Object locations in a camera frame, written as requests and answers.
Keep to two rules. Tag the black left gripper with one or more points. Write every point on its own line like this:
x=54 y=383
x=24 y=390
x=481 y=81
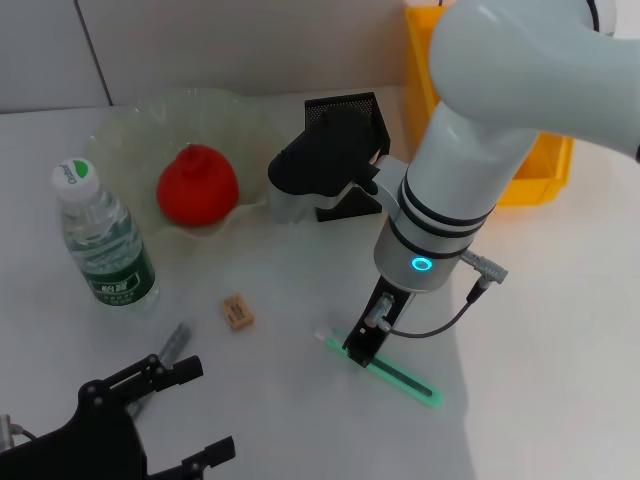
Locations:
x=85 y=445

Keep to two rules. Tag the green glass fruit plate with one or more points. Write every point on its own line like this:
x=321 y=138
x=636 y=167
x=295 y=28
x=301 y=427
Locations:
x=150 y=120

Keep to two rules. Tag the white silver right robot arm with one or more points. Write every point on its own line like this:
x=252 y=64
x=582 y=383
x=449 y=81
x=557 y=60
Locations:
x=475 y=150

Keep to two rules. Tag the clear green-label water bottle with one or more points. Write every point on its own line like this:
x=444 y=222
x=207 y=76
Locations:
x=110 y=255

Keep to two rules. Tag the red-orange fruit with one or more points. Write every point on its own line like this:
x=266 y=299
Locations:
x=197 y=187

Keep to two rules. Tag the grey marker pen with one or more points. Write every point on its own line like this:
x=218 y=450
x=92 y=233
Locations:
x=177 y=337

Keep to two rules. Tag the green utility knife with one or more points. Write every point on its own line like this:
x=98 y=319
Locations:
x=405 y=382

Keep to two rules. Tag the small tan eraser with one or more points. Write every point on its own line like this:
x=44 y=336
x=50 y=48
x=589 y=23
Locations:
x=238 y=312

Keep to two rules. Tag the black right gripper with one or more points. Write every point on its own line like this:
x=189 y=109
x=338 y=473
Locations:
x=370 y=340

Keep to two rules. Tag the black mesh pen holder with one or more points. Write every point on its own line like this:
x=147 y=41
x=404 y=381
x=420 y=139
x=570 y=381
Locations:
x=350 y=105

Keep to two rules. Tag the yellow plastic bin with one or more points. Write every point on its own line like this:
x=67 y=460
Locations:
x=540 y=185

